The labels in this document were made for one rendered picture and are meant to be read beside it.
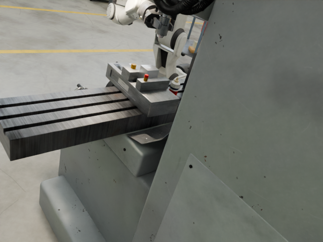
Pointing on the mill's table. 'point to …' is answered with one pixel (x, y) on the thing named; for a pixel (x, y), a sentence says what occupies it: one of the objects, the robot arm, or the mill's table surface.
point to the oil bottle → (174, 86)
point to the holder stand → (190, 69)
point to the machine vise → (144, 91)
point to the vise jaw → (132, 74)
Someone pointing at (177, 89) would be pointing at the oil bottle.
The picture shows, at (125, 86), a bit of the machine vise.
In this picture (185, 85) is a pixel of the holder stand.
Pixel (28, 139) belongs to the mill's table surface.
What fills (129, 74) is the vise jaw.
